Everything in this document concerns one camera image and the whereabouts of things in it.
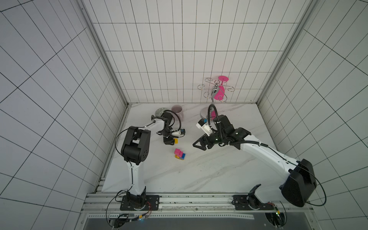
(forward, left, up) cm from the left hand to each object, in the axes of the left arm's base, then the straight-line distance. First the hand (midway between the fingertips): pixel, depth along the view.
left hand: (169, 140), depth 97 cm
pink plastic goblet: (+27, -36, +19) cm, 49 cm away
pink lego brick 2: (-12, -9, +5) cm, 16 cm away
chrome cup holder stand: (+23, -30, +29) cm, 48 cm away
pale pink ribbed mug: (+23, -6, +6) cm, 24 cm away
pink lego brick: (-12, -6, +7) cm, 15 cm away
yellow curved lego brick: (0, -5, 0) cm, 5 cm away
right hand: (-9, -18, +19) cm, 27 cm away
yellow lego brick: (-13, -6, +2) cm, 15 cm away
